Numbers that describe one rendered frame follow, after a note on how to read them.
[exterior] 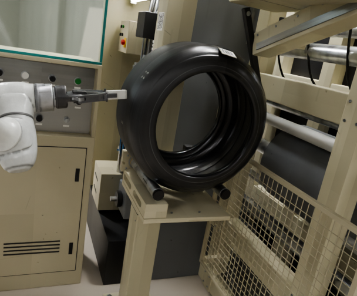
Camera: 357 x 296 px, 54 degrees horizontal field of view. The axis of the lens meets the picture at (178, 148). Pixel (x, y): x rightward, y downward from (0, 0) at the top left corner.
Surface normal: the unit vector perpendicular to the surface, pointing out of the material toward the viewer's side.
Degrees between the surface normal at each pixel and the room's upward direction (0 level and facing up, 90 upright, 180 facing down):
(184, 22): 90
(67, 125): 90
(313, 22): 90
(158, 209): 90
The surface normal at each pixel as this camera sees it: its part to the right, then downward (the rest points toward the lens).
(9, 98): 0.26, -0.28
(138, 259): 0.36, 0.32
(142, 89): -0.34, -0.09
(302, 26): -0.92, -0.04
